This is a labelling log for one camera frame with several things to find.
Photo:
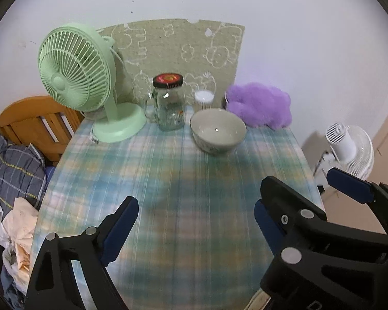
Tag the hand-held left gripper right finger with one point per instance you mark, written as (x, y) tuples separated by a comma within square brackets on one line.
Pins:
[(266, 226)]

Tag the grey plaid pillow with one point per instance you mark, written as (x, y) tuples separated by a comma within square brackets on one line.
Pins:
[(13, 171)]

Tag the plaid tablecloth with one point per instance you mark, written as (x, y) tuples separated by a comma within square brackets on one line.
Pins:
[(181, 200)]

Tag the green desk fan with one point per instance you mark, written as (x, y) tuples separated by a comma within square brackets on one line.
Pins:
[(71, 71)]

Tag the white fan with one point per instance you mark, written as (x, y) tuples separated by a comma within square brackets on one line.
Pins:
[(352, 148)]

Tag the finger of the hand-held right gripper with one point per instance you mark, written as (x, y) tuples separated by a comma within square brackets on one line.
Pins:
[(349, 184), (310, 232)]

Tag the patterned beige mat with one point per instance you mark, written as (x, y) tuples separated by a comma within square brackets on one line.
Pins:
[(181, 38)]

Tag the floral ceramic bowl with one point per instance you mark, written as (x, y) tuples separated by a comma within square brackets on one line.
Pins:
[(218, 132)]

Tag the glass mason jar mug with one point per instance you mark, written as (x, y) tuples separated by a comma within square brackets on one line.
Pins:
[(168, 109)]

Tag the purple plush cushion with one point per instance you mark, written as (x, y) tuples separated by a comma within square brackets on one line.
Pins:
[(258, 106)]

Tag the small glass jar white lid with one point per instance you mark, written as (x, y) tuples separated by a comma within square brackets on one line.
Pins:
[(203, 98)]

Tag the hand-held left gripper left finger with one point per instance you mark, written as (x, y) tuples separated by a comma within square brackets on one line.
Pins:
[(119, 232)]

